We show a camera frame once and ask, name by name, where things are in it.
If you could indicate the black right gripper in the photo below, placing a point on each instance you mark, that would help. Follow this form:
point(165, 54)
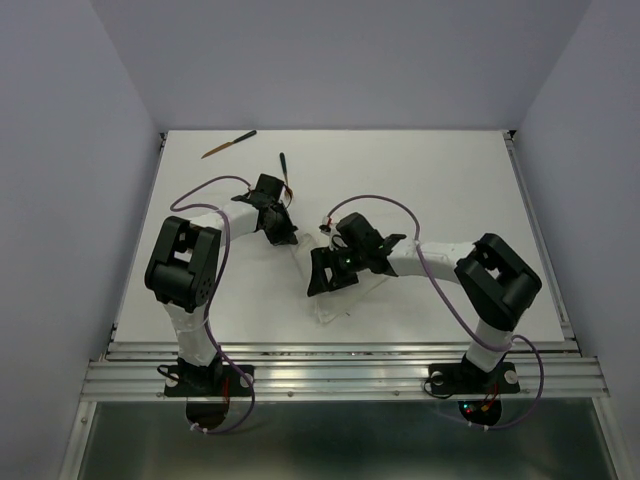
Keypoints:
point(322, 258)

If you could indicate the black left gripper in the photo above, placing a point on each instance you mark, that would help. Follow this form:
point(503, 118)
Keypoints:
point(285, 235)

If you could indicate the gold fork green handle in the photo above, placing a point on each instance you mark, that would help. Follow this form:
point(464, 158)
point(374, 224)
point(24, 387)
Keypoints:
point(284, 168)

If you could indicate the white cloth napkin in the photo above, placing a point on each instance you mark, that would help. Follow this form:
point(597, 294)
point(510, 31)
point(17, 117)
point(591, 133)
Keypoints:
point(326, 307)

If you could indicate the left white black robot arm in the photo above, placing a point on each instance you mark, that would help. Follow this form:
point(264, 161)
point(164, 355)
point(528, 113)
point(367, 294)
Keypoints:
point(184, 273)

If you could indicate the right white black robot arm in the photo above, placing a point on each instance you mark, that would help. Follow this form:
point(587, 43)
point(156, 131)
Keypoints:
point(498, 283)

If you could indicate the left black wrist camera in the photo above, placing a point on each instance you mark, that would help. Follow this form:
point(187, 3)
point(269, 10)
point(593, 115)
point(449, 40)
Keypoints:
point(269, 191)

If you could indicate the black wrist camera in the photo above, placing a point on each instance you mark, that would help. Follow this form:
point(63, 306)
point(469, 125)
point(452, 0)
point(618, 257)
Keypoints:
point(269, 191)
point(355, 230)

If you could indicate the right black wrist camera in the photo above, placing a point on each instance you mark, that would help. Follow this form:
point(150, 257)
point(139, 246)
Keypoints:
point(355, 230)

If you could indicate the gold knife green handle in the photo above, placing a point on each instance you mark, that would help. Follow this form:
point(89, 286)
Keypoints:
point(229, 144)

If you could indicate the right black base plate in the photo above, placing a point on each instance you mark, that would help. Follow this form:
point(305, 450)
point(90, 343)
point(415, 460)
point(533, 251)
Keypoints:
point(464, 378)

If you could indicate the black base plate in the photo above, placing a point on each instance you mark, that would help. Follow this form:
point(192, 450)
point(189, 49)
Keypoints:
point(188, 381)
point(464, 378)

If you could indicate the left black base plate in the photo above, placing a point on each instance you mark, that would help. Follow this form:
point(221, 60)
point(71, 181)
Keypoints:
point(188, 381)

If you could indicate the aluminium rail frame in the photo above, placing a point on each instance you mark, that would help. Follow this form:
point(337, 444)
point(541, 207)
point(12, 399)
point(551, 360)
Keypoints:
point(345, 400)

